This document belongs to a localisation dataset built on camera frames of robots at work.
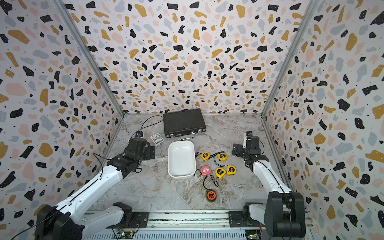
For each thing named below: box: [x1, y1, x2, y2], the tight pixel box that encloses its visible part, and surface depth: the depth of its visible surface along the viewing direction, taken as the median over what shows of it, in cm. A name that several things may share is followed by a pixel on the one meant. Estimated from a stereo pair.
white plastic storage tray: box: [167, 140, 197, 180], surface depth 97 cm
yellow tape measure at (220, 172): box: [215, 167, 227, 179], surface depth 90 cm
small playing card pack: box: [150, 132, 165, 147], surface depth 108 cm
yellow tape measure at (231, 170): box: [226, 165, 237, 176], surface depth 91 cm
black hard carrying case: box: [163, 108, 207, 139], surface depth 110 cm
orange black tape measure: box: [203, 175, 217, 203], surface depth 80 cm
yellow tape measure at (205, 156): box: [200, 152, 211, 162], surface depth 97 cm
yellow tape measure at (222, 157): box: [217, 153, 228, 162], surface depth 97 cm
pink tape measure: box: [200, 165, 213, 176], surface depth 92 cm
